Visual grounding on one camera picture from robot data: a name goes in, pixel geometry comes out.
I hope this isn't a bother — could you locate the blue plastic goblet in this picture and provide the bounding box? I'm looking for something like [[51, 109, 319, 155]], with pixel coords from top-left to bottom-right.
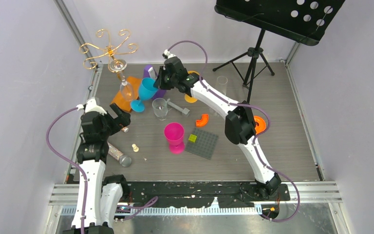
[[131, 78, 158, 113]]

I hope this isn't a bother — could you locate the clear wine glass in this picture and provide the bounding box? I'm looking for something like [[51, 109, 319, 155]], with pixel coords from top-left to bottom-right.
[[108, 58, 134, 101]]

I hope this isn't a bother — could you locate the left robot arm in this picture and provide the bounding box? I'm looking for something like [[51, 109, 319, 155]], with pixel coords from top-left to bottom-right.
[[64, 99, 131, 234]]

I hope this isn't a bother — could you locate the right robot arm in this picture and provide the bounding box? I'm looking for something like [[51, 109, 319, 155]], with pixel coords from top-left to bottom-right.
[[154, 56, 281, 200]]

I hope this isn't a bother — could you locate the small clown figurine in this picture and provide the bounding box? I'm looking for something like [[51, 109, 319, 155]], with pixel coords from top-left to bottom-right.
[[121, 127, 129, 133]]

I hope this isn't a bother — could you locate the purple metronome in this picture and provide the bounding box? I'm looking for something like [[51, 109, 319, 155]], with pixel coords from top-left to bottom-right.
[[143, 64, 168, 100]]

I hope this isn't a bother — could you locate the orange plastic goblet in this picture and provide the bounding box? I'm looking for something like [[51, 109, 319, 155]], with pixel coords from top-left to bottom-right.
[[184, 70, 199, 103]]

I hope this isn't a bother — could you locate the cream chess pawn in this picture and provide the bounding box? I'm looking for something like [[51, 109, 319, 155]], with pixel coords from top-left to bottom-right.
[[131, 144, 139, 152]]

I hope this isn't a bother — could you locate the grey plastic bar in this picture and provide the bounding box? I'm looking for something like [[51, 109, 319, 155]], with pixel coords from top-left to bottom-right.
[[167, 99, 190, 116]]

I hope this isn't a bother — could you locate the glitter tube with cap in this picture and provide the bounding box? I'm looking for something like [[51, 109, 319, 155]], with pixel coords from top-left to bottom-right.
[[108, 142, 132, 167]]

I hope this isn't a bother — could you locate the clear champagne flute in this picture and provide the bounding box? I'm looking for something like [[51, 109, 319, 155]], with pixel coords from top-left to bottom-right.
[[216, 76, 228, 96]]

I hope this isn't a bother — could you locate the small orange curved piece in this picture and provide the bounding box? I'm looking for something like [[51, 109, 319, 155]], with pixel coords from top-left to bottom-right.
[[196, 114, 209, 127]]

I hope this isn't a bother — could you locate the magenta plastic goblet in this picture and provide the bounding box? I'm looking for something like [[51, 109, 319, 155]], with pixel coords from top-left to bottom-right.
[[164, 122, 185, 154]]

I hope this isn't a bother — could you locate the green lego brick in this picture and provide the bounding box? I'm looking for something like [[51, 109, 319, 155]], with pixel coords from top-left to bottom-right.
[[188, 134, 197, 143]]

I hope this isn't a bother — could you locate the grey lego baseplate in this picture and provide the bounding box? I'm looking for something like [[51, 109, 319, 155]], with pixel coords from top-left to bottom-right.
[[185, 128, 219, 160]]

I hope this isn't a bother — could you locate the orange curved track piece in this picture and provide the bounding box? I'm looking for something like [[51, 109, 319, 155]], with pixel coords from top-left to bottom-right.
[[253, 116, 267, 135]]

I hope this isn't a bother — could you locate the black music stand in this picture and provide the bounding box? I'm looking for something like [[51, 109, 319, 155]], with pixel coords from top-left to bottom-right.
[[214, 0, 344, 100]]

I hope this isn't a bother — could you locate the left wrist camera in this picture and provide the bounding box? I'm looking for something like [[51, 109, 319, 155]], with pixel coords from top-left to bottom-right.
[[76, 97, 107, 115]]

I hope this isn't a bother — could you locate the gold wire glass rack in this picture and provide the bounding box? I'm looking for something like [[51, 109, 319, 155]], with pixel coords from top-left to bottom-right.
[[78, 28, 144, 114]]

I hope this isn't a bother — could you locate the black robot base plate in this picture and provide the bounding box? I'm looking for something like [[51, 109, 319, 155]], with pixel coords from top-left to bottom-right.
[[120, 181, 290, 208]]

